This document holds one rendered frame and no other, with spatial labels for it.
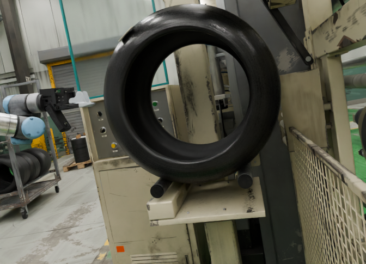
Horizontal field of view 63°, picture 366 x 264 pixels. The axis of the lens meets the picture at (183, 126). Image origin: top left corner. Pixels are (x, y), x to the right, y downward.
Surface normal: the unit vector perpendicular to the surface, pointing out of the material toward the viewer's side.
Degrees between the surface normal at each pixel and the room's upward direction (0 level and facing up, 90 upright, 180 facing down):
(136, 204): 90
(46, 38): 90
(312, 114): 90
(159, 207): 90
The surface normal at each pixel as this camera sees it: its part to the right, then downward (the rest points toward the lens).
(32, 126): 0.66, -0.04
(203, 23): -0.15, -0.05
